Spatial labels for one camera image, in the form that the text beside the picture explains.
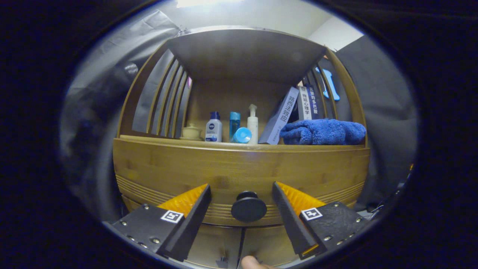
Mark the clear blue bottle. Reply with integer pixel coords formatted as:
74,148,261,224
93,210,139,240
229,111,241,140

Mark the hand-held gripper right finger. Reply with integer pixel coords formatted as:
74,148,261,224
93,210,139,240
272,182,374,260

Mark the blue towel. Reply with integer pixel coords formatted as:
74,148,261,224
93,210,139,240
279,118,367,146

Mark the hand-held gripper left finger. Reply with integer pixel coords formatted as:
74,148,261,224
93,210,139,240
104,184,212,262

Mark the small blue tube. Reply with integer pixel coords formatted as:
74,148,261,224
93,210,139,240
232,127,252,144

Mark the pale purple book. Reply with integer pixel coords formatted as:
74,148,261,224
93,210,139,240
258,87,299,145

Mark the wooden cabinet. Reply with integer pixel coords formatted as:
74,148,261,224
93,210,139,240
112,25,371,269

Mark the dark blue book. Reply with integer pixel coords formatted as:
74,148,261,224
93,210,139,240
305,84,321,120

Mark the wooden cabinet door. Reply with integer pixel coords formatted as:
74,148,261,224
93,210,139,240
239,225,300,267
186,223,244,269

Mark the beige lidded teacup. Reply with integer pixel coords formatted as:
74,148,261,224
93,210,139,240
180,124,203,141

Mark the wooden drawer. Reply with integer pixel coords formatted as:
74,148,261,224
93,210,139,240
113,137,371,227

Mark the white pump bottle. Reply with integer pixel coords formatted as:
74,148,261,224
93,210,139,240
247,104,259,145

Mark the black round drawer knob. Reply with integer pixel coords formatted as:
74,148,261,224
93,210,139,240
231,191,267,223

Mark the wooden countertop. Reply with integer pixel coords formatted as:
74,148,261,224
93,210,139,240
119,134,368,152

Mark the white bottle with blue cap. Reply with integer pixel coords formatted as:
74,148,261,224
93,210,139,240
205,111,223,142

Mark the white book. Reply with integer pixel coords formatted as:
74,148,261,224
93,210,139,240
297,86,312,121

